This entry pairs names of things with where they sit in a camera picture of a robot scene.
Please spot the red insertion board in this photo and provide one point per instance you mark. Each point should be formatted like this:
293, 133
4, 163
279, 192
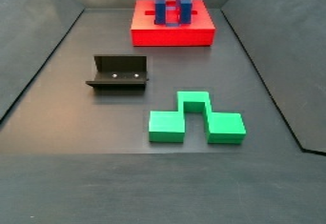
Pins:
174, 34

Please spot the green stepped block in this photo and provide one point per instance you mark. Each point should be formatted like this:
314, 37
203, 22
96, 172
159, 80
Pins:
223, 126

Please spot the dark blue U-shaped block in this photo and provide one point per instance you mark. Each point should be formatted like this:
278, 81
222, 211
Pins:
161, 11

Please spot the black angled bracket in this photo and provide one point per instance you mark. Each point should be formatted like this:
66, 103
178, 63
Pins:
119, 70

